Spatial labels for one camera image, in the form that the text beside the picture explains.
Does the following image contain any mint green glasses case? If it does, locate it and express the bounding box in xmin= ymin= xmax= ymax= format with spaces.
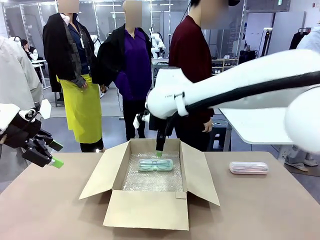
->
xmin=137 ymin=158 xmax=174 ymax=173

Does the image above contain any background workbench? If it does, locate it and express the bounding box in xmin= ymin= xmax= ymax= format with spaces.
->
xmin=151 ymin=57 xmax=173 ymax=75

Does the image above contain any black tripod stand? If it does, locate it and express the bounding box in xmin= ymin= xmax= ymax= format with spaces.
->
xmin=259 ymin=27 xmax=273 ymax=57

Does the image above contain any white side table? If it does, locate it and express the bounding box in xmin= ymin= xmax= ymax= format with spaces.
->
xmin=218 ymin=107 xmax=295 ymax=152

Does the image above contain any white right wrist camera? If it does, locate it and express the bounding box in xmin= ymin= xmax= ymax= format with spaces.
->
xmin=133 ymin=113 xmax=151 ymax=130

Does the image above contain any seated person in background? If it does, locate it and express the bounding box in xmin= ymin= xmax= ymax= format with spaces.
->
xmin=21 ymin=39 xmax=39 ymax=61

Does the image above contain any open cardboard shipping box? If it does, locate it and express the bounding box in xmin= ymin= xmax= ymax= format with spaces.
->
xmin=78 ymin=138 xmax=221 ymax=231

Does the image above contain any mannequin with purple shirt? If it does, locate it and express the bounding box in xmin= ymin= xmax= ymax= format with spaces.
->
xmin=91 ymin=0 xmax=153 ymax=141

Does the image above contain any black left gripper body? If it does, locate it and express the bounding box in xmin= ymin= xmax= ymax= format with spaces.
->
xmin=2 ymin=116 xmax=43 ymax=150

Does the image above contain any black suitcase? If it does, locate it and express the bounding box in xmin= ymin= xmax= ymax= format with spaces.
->
xmin=238 ymin=49 xmax=258 ymax=66

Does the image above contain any person in white hoodie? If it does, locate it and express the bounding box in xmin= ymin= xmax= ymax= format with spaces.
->
xmin=0 ymin=35 xmax=44 ymax=173

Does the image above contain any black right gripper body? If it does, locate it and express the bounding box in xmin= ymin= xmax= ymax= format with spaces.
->
xmin=149 ymin=114 xmax=176 ymax=137

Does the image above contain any clear bubble wrap sheet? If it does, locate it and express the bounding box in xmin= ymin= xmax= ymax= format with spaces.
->
xmin=121 ymin=149 xmax=185 ymax=193

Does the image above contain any person in maroon sweater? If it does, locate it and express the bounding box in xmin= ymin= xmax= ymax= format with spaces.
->
xmin=168 ymin=0 xmax=230 ymax=152

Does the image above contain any mannequin with yellow apron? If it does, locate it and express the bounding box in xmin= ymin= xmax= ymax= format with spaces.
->
xmin=42 ymin=0 xmax=105 ymax=153

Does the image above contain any black plastic stool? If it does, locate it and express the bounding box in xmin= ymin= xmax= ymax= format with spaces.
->
xmin=206 ymin=118 xmax=229 ymax=152

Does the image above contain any wooden shoe shelf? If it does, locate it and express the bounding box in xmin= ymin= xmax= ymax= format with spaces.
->
xmin=211 ymin=55 xmax=241 ymax=76

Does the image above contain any maroon person's left hand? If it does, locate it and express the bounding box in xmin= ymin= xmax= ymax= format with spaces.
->
xmin=202 ymin=119 xmax=214 ymax=133

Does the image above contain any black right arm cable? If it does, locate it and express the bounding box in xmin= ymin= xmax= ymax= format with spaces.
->
xmin=186 ymin=71 xmax=320 ymax=113

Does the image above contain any clothes rack with black garments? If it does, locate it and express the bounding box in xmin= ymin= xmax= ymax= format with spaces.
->
xmin=289 ymin=27 xmax=312 ymax=51

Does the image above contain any pink glasses case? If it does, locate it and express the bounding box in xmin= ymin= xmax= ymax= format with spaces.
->
xmin=229 ymin=161 xmax=270 ymax=175

